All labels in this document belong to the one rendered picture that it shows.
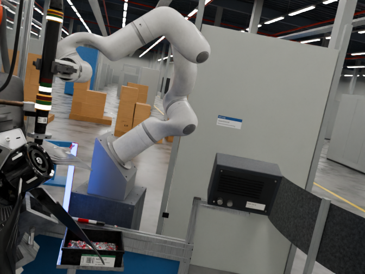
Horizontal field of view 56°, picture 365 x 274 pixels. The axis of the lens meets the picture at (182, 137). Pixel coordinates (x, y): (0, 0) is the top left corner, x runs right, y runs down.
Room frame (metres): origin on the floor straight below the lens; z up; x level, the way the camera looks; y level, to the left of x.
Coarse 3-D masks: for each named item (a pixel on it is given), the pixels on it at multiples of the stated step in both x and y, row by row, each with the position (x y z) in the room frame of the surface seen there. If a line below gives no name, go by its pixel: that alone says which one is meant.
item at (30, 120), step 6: (24, 102) 0.97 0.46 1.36; (24, 108) 0.96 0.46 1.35; (30, 108) 0.97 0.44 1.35; (24, 114) 0.96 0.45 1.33; (30, 114) 0.97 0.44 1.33; (30, 120) 0.97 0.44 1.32; (30, 126) 0.97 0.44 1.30; (30, 132) 0.97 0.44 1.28; (48, 132) 1.03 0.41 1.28; (36, 138) 0.97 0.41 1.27; (42, 138) 0.98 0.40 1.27; (48, 138) 0.99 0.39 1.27
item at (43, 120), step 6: (54, 0) 0.98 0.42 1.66; (60, 0) 0.99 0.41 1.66; (54, 6) 0.98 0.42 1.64; (60, 6) 0.99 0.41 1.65; (36, 114) 0.99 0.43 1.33; (42, 114) 0.99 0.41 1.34; (36, 120) 0.99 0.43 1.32; (42, 120) 0.99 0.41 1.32; (36, 126) 0.99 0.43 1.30; (42, 126) 0.99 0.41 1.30; (36, 132) 0.99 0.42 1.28; (42, 132) 0.99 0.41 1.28; (42, 144) 1.00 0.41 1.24
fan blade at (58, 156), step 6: (48, 144) 1.23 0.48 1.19; (48, 150) 1.17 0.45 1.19; (54, 150) 1.19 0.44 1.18; (60, 150) 1.22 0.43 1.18; (54, 156) 1.11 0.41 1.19; (60, 156) 1.14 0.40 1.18; (66, 156) 1.18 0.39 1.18; (72, 156) 1.23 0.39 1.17; (54, 162) 1.04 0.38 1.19; (60, 162) 1.07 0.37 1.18; (66, 162) 1.10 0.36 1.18; (72, 162) 1.14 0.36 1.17; (78, 162) 1.19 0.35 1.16; (84, 168) 1.17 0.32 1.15; (90, 168) 1.23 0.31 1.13
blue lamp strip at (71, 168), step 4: (76, 144) 1.35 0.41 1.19; (72, 148) 1.35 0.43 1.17; (76, 148) 1.35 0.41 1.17; (72, 152) 1.35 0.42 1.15; (68, 168) 1.35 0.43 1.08; (72, 168) 1.35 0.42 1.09; (68, 172) 1.35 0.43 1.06; (72, 172) 1.35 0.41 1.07; (68, 176) 1.35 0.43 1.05; (72, 176) 1.35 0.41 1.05; (68, 180) 1.35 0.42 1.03; (68, 184) 1.35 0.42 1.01; (68, 188) 1.35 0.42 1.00; (68, 192) 1.35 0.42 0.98; (68, 196) 1.35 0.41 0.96; (64, 200) 1.35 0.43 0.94; (68, 200) 1.35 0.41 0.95; (64, 204) 1.35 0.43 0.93; (64, 208) 1.35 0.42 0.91
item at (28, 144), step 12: (24, 144) 0.89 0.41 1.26; (36, 144) 0.93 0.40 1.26; (12, 156) 0.86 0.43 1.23; (24, 156) 0.85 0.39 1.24; (36, 156) 0.92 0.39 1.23; (48, 156) 0.96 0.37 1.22; (12, 168) 0.85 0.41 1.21; (24, 168) 0.85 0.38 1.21; (36, 168) 0.88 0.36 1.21; (48, 168) 0.94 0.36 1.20; (0, 180) 0.86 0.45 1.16; (12, 180) 0.85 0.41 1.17; (24, 180) 0.85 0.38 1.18; (36, 180) 0.87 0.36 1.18; (0, 192) 0.85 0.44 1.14; (12, 192) 0.88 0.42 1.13; (24, 192) 0.94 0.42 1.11; (12, 204) 0.88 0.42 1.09
